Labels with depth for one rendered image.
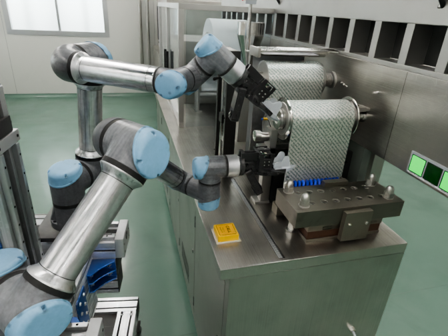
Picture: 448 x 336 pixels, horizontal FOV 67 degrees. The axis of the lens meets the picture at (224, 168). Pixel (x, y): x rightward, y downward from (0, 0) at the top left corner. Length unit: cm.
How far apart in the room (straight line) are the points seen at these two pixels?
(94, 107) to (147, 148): 55
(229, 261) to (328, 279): 36
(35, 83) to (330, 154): 605
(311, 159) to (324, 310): 53
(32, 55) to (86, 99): 550
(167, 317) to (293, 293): 106
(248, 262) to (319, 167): 45
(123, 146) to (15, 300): 38
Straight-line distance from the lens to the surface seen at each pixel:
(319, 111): 122
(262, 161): 114
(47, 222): 147
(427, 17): 123
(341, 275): 126
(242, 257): 108
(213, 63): 105
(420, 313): 250
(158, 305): 218
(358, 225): 121
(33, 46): 676
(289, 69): 141
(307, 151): 124
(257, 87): 110
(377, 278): 137
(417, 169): 120
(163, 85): 95
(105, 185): 82
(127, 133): 83
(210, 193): 114
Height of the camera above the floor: 159
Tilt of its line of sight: 25 degrees down
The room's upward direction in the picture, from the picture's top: 3 degrees clockwise
